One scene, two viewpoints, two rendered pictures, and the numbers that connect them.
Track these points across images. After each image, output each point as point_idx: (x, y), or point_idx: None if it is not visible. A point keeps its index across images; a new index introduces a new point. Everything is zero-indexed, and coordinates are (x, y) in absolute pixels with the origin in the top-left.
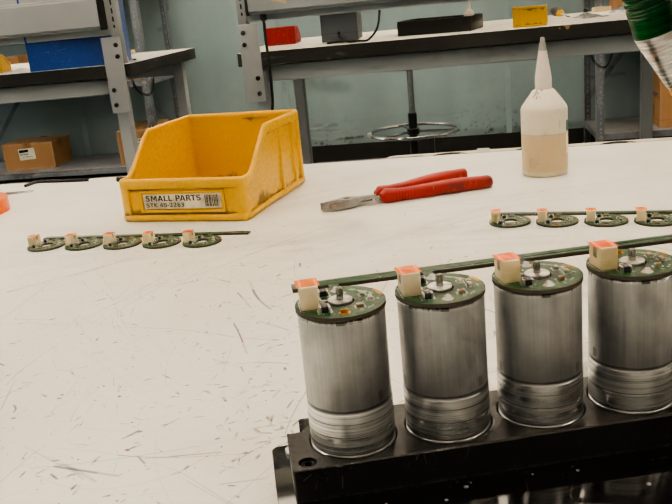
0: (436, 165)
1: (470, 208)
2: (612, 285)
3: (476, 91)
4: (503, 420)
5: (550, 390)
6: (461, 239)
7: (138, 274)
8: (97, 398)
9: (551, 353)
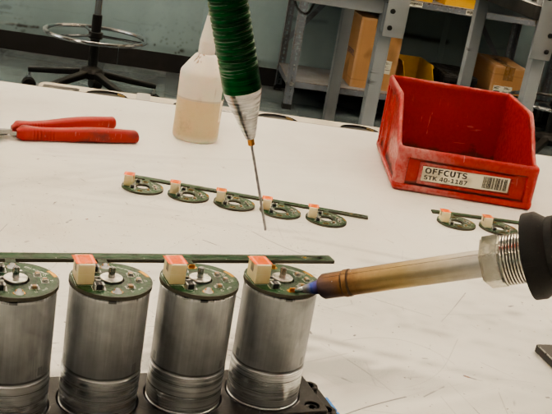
0: (88, 105)
1: (108, 164)
2: (176, 299)
3: (172, 6)
4: (58, 408)
5: (103, 387)
6: (88, 199)
7: None
8: None
9: (109, 354)
